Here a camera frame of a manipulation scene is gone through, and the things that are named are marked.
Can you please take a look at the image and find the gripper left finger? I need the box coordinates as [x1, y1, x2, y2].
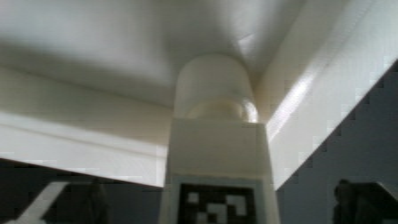
[5, 176, 113, 224]

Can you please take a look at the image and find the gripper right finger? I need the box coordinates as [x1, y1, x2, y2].
[332, 179, 398, 224]

